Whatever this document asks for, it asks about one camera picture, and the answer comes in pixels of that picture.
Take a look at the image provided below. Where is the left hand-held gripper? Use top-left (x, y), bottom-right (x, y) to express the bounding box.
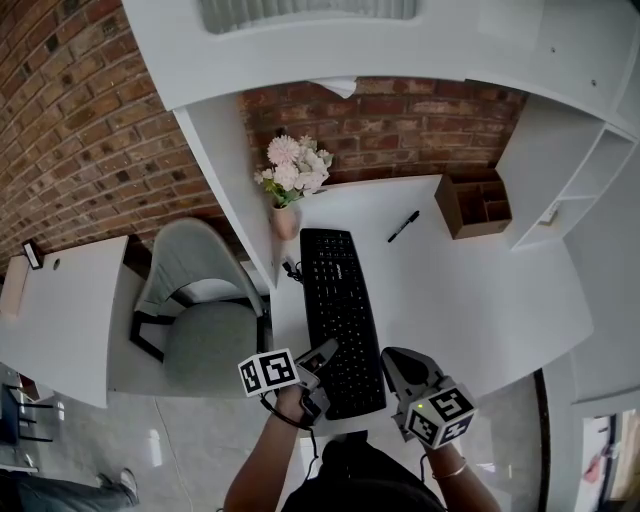
top-left (238, 338), bottom-right (342, 427)

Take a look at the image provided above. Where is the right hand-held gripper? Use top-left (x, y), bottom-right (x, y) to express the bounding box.
top-left (380, 346), bottom-right (479, 450)

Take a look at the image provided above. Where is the black computer keyboard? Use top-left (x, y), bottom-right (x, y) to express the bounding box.
top-left (298, 227), bottom-right (389, 421)

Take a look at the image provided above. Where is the person's left forearm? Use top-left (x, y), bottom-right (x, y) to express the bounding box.
top-left (222, 387), bottom-right (316, 512)

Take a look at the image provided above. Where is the person's right forearm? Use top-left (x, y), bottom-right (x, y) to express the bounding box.
top-left (422, 439), bottom-right (502, 512)

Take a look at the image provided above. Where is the white table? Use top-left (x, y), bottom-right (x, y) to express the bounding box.
top-left (268, 173), bottom-right (595, 437)

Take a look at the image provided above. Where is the grey upholstered chair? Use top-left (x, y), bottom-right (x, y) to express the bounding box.
top-left (128, 217), bottom-right (274, 399)

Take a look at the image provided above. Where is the person's black shirt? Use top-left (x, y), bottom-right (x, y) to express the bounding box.
top-left (282, 429), bottom-right (447, 512)

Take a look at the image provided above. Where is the pink ceramic vase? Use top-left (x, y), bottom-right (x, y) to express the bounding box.
top-left (269, 202), bottom-right (301, 241)

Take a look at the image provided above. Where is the black marker pen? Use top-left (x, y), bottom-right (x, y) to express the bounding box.
top-left (387, 209), bottom-right (422, 245)

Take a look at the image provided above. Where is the brown wooden desk organizer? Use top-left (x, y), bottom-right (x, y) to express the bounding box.
top-left (433, 168), bottom-right (514, 242)

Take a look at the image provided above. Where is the pale pink flower bouquet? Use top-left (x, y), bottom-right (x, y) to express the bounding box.
top-left (253, 134), bottom-right (335, 210)

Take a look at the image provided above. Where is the white side desk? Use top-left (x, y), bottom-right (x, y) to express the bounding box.
top-left (0, 234), bottom-right (132, 410)

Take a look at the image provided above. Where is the white paper scrap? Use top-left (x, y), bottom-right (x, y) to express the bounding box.
top-left (309, 76), bottom-right (359, 100)

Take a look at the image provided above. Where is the white hutch shelf unit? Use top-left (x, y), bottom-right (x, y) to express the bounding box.
top-left (121, 0), bottom-right (640, 290)

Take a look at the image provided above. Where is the small black framed device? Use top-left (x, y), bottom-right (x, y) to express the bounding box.
top-left (21, 239), bottom-right (46, 272)

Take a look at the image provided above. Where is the beige flat box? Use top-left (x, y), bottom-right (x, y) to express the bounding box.
top-left (0, 254), bottom-right (30, 320)

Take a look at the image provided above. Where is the black metal rack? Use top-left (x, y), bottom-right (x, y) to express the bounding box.
top-left (0, 383), bottom-right (55, 446)

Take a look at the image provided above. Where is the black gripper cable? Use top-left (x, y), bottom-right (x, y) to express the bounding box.
top-left (258, 392), bottom-right (321, 481)

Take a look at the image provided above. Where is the black coiled cable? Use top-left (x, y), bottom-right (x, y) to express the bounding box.
top-left (281, 255), bottom-right (306, 284)

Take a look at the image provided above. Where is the thin gold bracelet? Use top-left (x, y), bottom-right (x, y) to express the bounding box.
top-left (430, 456), bottom-right (469, 482)

